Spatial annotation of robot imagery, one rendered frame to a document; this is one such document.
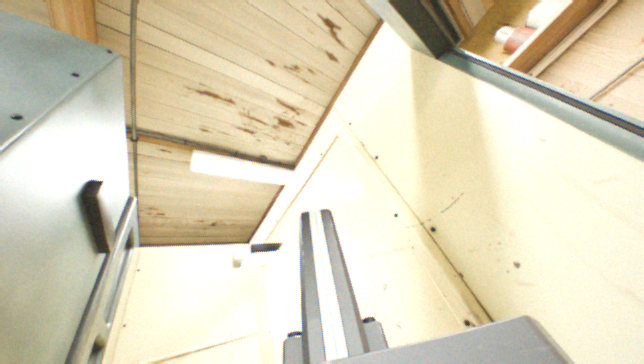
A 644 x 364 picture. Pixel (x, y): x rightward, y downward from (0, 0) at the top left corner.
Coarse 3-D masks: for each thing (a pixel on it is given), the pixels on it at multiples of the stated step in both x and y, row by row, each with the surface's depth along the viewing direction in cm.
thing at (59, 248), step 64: (0, 64) 31; (64, 64) 39; (0, 128) 25; (64, 128) 35; (0, 192) 24; (64, 192) 38; (128, 192) 85; (0, 256) 26; (64, 256) 42; (0, 320) 27; (64, 320) 45
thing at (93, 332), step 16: (128, 208) 85; (128, 224) 83; (128, 240) 97; (112, 256) 71; (128, 256) 98; (112, 272) 70; (96, 288) 63; (112, 288) 86; (96, 304) 60; (112, 304) 83; (96, 320) 60; (112, 320) 80; (80, 336) 54; (96, 336) 64; (80, 352) 52; (96, 352) 71
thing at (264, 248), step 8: (256, 248) 86; (264, 248) 88; (272, 248) 90; (280, 248) 92; (240, 256) 78; (248, 256) 80; (256, 256) 82; (264, 256) 84; (272, 256) 86; (280, 256) 88; (288, 256) 91; (232, 264) 78; (240, 264) 77; (248, 264) 80; (256, 264) 82
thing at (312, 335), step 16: (304, 224) 9; (304, 240) 8; (304, 256) 7; (320, 256) 7; (304, 272) 7; (320, 272) 7; (304, 288) 6; (320, 288) 6; (304, 304) 6; (320, 304) 6; (304, 320) 5; (320, 320) 5; (288, 336) 6; (304, 336) 5; (320, 336) 5; (288, 352) 5; (304, 352) 5; (320, 352) 5
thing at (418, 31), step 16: (368, 0) 40; (384, 0) 34; (400, 0) 34; (416, 0) 35; (384, 16) 43; (400, 16) 36; (416, 16) 37; (400, 32) 46; (416, 32) 39; (432, 32) 40; (416, 48) 49; (432, 48) 43
